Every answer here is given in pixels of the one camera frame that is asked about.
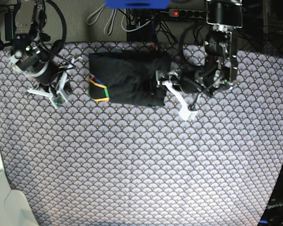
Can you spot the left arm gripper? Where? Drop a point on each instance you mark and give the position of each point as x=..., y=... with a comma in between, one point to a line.
x=201, y=79

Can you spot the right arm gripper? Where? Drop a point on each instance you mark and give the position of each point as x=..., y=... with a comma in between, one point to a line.
x=51, y=78

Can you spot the white plastic bin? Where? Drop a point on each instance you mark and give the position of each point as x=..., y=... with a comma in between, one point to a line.
x=14, y=207

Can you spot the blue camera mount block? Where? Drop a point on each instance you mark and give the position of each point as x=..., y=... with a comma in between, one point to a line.
x=137, y=4

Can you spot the black power strip red switch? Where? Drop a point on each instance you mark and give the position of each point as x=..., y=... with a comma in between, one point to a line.
x=187, y=13

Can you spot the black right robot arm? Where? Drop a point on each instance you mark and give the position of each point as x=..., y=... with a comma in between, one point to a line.
x=29, y=21

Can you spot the black OpenArm base box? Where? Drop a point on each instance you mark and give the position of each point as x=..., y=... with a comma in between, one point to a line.
x=273, y=214

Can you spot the dark grey T-shirt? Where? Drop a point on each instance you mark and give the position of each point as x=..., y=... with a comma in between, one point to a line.
x=127, y=77

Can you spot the fan-patterned table cloth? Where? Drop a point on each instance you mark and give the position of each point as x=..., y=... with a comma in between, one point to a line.
x=87, y=163

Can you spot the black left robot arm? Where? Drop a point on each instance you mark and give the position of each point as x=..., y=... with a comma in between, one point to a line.
x=221, y=41

